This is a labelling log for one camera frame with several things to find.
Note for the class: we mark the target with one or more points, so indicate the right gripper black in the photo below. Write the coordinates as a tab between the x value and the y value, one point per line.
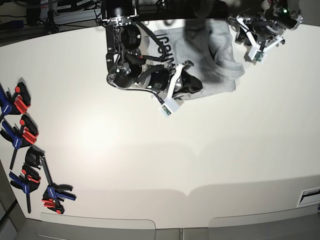
186	87

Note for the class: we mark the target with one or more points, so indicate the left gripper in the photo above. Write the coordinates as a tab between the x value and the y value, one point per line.
262	30

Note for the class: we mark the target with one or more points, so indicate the blue red bar clamp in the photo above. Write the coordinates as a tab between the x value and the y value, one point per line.
15	103
28	181
23	137

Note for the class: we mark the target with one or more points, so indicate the white label plate on table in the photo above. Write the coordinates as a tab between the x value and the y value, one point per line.
309	197

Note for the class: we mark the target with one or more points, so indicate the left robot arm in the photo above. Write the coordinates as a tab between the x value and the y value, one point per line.
286	13

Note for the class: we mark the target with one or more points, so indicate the top blue red bar clamp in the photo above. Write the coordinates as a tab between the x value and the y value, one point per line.
15	103

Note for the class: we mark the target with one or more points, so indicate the grey T-shirt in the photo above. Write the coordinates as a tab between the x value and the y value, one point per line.
208	45

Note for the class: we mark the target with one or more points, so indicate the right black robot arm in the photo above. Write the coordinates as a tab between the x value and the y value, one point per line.
129	69

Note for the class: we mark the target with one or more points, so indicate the aluminium frame rail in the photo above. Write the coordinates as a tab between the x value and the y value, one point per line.
77	16

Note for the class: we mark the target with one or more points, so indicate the long bar clamp black pad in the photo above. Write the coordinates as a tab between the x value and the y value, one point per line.
54	193

